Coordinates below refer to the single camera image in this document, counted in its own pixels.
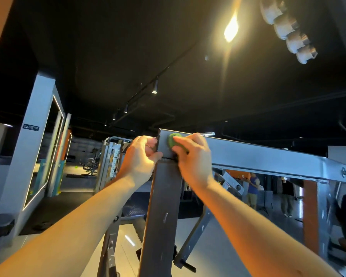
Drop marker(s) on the green cleaning cloth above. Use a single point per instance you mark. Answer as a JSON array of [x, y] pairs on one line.
[[172, 140]]

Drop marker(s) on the person's right hand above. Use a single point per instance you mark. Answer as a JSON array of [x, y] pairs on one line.
[[195, 163]]

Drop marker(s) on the black track spotlight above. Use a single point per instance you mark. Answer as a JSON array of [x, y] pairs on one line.
[[154, 86]]

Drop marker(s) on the person's left forearm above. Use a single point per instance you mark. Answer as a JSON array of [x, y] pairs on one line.
[[63, 236]]

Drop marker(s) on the round ceiling lamp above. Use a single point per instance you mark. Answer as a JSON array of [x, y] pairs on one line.
[[231, 28]]

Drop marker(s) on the person's right forearm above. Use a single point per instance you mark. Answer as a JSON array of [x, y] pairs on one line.
[[265, 239]]

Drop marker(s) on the white ceiling duct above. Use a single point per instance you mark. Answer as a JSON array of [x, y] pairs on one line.
[[288, 28]]

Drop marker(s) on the person's left hand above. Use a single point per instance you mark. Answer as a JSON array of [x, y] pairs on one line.
[[137, 163]]

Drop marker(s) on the white pillar with lit frame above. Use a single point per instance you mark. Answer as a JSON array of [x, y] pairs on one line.
[[23, 153]]

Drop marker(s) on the fluorescent tube light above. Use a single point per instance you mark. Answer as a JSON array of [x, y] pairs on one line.
[[209, 134]]

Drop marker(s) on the grey steel gym machine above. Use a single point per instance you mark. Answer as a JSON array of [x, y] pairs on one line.
[[265, 161]]

